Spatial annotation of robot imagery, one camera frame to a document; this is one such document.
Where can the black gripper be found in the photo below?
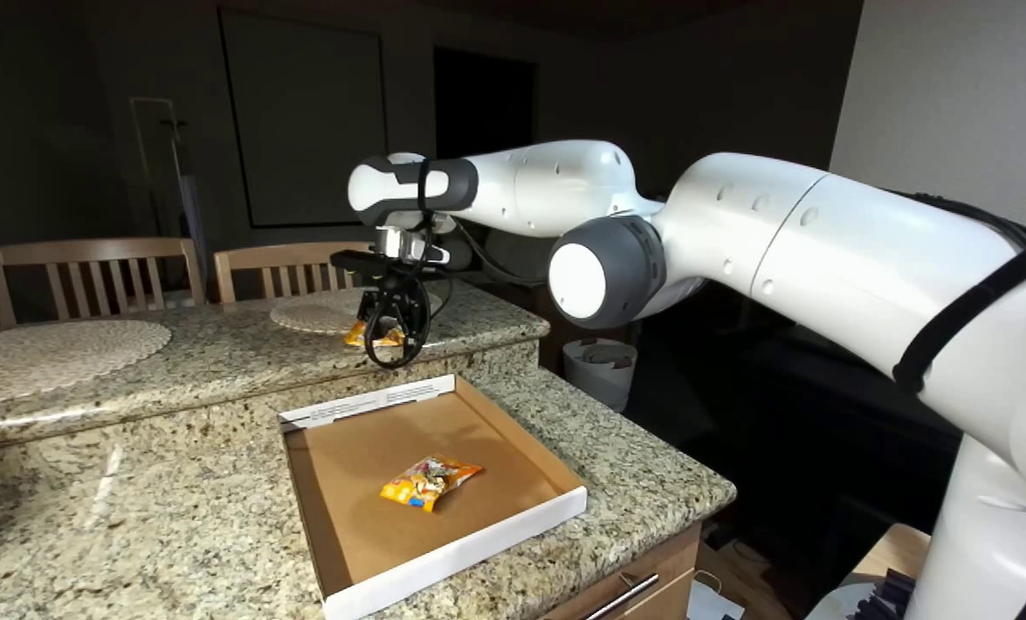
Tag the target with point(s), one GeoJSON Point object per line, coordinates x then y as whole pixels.
{"type": "Point", "coordinates": [396, 286]}

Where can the orange cartoon snack packet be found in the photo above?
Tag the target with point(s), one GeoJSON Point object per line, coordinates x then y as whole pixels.
{"type": "Point", "coordinates": [428, 485]}
{"type": "Point", "coordinates": [351, 335]}

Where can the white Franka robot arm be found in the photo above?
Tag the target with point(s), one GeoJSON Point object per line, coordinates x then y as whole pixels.
{"type": "Point", "coordinates": [822, 252]}

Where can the flat cardboard box white rim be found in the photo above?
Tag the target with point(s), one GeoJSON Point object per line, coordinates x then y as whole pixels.
{"type": "Point", "coordinates": [351, 540]}

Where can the wooden slat-back chair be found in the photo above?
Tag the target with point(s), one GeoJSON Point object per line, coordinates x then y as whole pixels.
{"type": "Point", "coordinates": [88, 249]}
{"type": "Point", "coordinates": [284, 252]}

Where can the white trash bin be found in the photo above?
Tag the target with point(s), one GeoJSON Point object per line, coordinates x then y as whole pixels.
{"type": "Point", "coordinates": [601, 374]}

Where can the pale floor stand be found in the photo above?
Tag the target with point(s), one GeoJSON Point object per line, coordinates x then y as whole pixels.
{"type": "Point", "coordinates": [180, 174]}

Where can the wooden counter drawer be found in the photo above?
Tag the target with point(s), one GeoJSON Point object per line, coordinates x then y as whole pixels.
{"type": "Point", "coordinates": [672, 564]}

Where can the black low cabinet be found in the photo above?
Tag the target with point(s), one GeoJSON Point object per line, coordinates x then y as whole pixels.
{"type": "Point", "coordinates": [858, 435]}

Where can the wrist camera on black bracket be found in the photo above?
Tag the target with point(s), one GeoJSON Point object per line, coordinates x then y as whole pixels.
{"type": "Point", "coordinates": [351, 263]}

